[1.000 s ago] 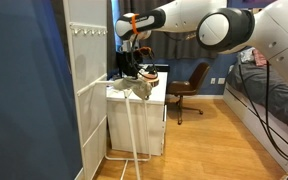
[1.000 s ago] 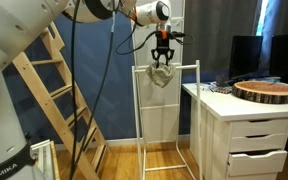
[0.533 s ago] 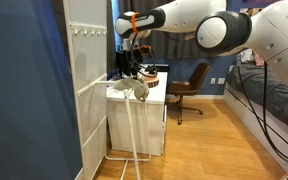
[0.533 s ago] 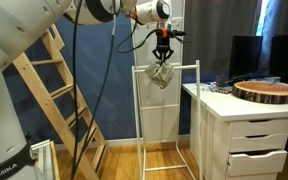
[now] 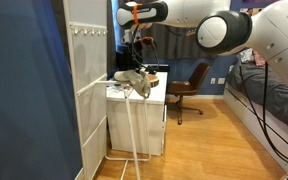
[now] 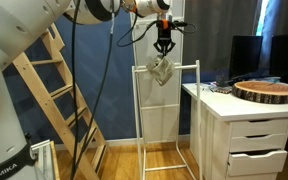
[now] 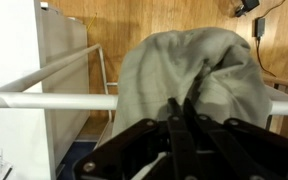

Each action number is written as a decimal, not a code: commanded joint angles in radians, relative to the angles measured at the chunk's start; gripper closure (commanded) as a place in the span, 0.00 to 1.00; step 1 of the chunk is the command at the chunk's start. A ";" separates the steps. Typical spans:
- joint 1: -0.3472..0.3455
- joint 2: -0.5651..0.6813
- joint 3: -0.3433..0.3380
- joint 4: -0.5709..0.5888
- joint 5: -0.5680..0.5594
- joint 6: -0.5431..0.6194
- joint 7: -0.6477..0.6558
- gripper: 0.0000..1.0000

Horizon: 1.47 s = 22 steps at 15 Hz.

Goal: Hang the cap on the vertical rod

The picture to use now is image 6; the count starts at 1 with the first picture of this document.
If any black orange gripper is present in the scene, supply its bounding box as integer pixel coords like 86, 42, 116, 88
152, 19, 177, 58

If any beige cap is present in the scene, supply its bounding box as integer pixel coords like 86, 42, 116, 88
145, 54, 176, 87

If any white metal clothes rack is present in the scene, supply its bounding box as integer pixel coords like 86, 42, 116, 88
130, 0, 203, 180

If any dark small desk cup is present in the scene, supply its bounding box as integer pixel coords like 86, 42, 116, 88
216, 73, 230, 88

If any dark patterned desk item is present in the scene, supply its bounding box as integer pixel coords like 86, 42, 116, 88
210, 84, 234, 95

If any small black monitor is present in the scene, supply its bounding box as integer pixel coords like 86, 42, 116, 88
228, 35, 264, 83

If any white desk with drawers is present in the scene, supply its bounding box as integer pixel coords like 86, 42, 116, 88
181, 81, 288, 180

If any round wood slice with bark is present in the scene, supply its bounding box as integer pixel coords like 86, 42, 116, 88
231, 80, 288, 105

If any bluish grey curtain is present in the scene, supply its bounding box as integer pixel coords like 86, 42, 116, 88
262, 0, 288, 79

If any large black monitor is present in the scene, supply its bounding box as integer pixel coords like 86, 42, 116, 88
269, 31, 288, 85

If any light wooden ladder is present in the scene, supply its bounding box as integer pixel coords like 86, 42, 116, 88
12, 23, 108, 180

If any white shallow desk drawer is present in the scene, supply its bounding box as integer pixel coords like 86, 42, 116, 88
230, 118, 288, 138

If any white medium desk drawer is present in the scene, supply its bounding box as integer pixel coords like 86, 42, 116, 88
229, 133, 288, 153

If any white deep desk drawer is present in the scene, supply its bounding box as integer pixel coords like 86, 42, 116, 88
227, 149, 288, 177

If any wooden board edge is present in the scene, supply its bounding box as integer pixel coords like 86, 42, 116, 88
49, 140, 61, 180

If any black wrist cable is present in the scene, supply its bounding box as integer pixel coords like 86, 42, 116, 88
116, 13, 199, 48

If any long black arm cable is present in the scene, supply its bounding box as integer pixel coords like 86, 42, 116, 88
69, 0, 117, 180

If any aluminium frame profile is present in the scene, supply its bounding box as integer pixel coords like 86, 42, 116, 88
29, 139, 56, 180

